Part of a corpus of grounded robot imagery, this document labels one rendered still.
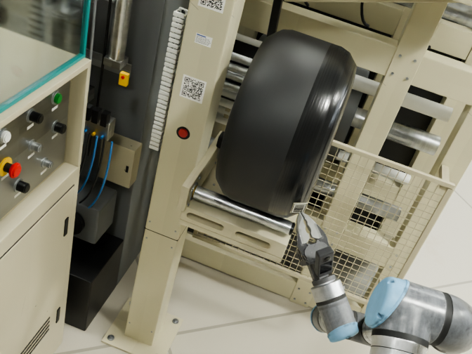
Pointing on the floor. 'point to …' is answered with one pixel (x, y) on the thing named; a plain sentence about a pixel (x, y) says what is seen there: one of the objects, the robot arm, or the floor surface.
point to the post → (180, 163)
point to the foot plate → (117, 331)
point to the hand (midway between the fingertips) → (302, 215)
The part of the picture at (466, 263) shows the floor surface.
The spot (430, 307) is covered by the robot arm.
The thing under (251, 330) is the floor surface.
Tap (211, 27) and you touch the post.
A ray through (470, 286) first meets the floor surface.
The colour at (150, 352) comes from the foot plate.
